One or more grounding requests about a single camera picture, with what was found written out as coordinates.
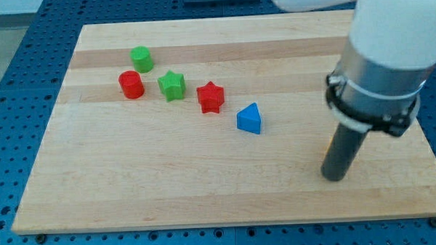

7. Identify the red cylinder block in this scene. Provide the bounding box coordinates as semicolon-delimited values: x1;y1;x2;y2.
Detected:
118;71;145;100

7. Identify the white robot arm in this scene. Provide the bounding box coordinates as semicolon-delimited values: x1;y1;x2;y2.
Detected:
272;0;436;137

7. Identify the yellow block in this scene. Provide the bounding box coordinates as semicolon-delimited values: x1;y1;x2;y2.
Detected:
324;141;331;155

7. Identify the blue triangle block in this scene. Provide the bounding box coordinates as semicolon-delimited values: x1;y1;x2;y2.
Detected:
236;103;262;134

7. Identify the green star block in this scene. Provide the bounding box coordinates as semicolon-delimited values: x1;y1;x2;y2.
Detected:
158;71;186;102

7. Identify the wooden board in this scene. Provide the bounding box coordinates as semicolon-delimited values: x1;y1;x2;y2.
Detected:
12;9;436;235

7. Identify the green cylinder block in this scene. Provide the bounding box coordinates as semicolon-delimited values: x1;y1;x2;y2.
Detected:
130;46;154;73

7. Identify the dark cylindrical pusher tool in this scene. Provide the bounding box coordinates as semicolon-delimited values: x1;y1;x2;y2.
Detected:
320;124;368;181

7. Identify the red star block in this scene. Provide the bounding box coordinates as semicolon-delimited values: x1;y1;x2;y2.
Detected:
196;81;225;113

